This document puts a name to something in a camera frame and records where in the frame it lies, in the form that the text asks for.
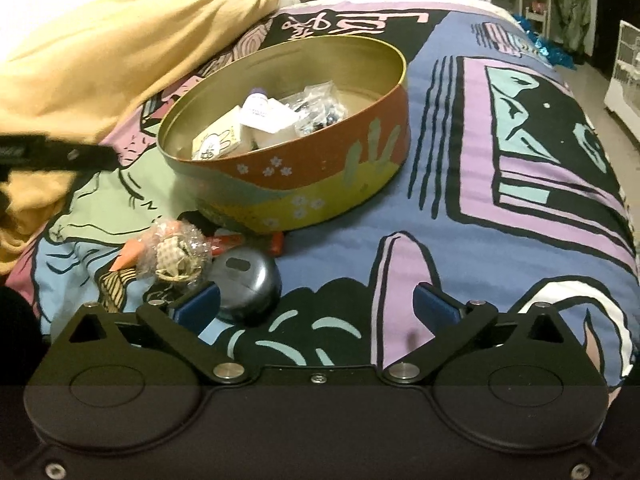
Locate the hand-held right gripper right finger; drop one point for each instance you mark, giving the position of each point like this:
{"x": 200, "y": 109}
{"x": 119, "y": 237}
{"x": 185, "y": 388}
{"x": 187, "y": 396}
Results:
{"x": 435, "y": 307}

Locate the printed blanket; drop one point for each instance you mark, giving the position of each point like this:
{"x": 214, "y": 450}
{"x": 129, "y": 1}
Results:
{"x": 475, "y": 220}

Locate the white bottle purple cap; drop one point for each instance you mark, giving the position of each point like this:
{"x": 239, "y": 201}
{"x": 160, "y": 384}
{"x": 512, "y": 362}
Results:
{"x": 265, "y": 110}

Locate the green hanging jacket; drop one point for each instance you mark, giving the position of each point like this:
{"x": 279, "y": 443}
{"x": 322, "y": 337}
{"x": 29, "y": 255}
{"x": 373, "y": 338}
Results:
{"x": 575, "y": 0}

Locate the round painted tin container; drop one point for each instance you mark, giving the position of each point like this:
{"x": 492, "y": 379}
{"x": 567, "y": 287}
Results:
{"x": 320, "y": 185}

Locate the yellow fleece blanket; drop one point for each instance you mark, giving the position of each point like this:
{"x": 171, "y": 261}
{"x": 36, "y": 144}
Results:
{"x": 90, "y": 70}

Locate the clear bag with white contents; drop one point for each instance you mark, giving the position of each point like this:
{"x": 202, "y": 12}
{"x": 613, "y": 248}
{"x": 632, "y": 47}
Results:
{"x": 320, "y": 107}

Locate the dark grey round case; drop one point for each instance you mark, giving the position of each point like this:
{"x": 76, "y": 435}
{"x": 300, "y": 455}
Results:
{"x": 245, "y": 285}

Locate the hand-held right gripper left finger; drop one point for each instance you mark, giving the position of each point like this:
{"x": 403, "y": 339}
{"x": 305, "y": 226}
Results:
{"x": 197, "y": 307}

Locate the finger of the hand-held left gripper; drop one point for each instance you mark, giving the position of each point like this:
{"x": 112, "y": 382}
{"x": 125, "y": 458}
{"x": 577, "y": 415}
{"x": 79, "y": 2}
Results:
{"x": 80, "y": 156}

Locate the red orange tube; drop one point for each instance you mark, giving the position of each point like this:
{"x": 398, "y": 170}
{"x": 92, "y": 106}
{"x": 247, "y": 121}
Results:
{"x": 270, "y": 245}

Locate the rabbit print tissue pack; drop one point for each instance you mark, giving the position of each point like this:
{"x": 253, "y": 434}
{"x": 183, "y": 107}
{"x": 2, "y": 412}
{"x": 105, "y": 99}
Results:
{"x": 220, "y": 135}

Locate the orange packet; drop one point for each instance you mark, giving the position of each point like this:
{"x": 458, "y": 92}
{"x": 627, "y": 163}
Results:
{"x": 127, "y": 255}

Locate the clear bag with orange contents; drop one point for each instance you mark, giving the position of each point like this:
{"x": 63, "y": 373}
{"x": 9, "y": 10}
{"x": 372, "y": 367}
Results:
{"x": 175, "y": 252}

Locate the blue plastic bag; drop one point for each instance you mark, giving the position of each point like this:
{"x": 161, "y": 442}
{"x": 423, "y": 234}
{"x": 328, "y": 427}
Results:
{"x": 545, "y": 45}

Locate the dark cloth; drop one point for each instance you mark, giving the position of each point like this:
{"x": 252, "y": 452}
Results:
{"x": 20, "y": 330}

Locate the white pink tissue pack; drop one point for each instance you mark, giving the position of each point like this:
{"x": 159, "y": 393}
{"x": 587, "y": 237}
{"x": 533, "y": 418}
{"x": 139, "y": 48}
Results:
{"x": 277, "y": 137}

